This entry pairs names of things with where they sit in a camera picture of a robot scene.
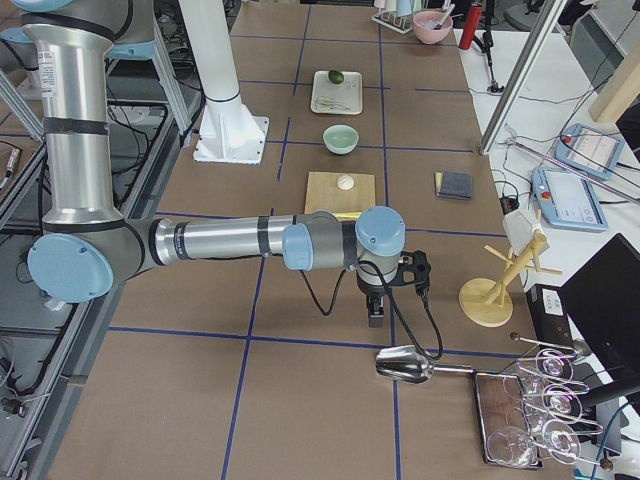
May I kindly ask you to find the green avocado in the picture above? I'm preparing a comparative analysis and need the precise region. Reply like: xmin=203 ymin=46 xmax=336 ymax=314
xmin=327 ymin=70 xmax=344 ymax=85

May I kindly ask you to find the far teach pendant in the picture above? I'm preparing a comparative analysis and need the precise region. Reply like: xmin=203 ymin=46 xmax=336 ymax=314
xmin=554 ymin=123 xmax=623 ymax=180

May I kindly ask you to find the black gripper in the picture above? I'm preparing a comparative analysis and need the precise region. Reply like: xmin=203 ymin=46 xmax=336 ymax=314
xmin=357 ymin=260 xmax=398 ymax=328

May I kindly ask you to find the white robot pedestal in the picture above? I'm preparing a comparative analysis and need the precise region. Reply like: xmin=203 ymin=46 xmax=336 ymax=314
xmin=179 ymin=0 xmax=269 ymax=165

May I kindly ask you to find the red cylinder cup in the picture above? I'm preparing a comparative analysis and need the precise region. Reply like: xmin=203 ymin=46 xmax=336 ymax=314
xmin=458 ymin=2 xmax=483 ymax=50

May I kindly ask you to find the wooden cutting board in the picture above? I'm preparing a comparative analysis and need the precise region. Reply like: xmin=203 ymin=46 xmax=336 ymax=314
xmin=304 ymin=172 xmax=376 ymax=218

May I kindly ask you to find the light green bowl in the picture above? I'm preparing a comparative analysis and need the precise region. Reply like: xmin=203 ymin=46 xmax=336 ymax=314
xmin=322 ymin=124 xmax=360 ymax=155

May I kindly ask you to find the pink bowl with ice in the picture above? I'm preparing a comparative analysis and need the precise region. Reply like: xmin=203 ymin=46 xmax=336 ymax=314
xmin=412 ymin=11 xmax=453 ymax=45

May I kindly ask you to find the metal scoop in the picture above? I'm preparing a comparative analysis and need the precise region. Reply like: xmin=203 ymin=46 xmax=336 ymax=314
xmin=375 ymin=345 xmax=474 ymax=384

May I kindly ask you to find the black selfie stick tripod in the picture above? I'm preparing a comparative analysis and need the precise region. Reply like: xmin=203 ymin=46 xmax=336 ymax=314
xmin=472 ymin=0 xmax=505 ymax=94

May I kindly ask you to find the teach pendant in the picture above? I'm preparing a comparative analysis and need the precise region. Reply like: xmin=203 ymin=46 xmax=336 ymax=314
xmin=531 ymin=167 xmax=609 ymax=232
xmin=554 ymin=123 xmax=623 ymax=180

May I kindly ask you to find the black monitor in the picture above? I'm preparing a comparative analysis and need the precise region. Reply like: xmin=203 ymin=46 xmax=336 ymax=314
xmin=560 ymin=233 xmax=639 ymax=378

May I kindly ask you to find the white ceramic spoon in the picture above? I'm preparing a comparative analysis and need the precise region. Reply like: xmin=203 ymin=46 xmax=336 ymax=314
xmin=315 ymin=97 xmax=351 ymax=111

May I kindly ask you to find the glass rack tray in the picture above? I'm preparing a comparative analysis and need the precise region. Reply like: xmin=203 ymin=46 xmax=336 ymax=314
xmin=472 ymin=372 xmax=544 ymax=471

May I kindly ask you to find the white steamed bun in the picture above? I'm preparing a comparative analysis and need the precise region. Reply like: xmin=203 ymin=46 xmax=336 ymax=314
xmin=336 ymin=174 xmax=355 ymax=191

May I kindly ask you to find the aluminium frame post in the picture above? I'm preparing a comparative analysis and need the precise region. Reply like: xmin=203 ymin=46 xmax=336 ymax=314
xmin=479 ymin=0 xmax=567 ymax=155

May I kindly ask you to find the wooden mug tree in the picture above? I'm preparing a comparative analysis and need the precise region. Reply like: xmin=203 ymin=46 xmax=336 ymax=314
xmin=458 ymin=228 xmax=562 ymax=328

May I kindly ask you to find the white serving tray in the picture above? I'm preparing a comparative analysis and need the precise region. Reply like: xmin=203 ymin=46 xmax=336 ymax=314
xmin=310 ymin=70 xmax=363 ymax=115

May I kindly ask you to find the near teach pendant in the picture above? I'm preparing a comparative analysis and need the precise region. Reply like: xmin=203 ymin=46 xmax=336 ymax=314
xmin=531 ymin=167 xmax=609 ymax=232

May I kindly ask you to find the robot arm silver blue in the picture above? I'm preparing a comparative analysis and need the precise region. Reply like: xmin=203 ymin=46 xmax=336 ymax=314
xmin=19 ymin=1 xmax=405 ymax=303

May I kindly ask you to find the grey yellow folded cloth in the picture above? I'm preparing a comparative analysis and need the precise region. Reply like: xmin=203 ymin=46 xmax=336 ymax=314
xmin=434 ymin=171 xmax=473 ymax=200

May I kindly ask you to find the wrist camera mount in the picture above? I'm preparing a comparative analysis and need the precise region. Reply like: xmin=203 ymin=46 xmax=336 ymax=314
xmin=390 ymin=250 xmax=431 ymax=299

